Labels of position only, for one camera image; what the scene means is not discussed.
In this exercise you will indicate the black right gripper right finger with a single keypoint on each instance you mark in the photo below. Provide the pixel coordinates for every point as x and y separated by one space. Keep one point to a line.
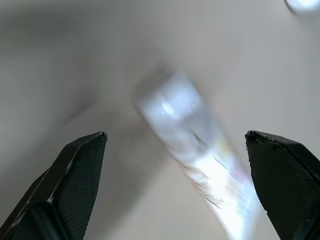
282 180

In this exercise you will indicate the clear plastic bottle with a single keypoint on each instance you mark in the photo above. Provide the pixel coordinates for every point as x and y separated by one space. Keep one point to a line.
200 155

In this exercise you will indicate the white round object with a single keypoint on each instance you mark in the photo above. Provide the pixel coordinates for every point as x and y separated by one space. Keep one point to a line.
302 5

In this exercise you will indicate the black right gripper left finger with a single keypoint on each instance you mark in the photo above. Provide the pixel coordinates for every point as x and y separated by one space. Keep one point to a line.
75 180

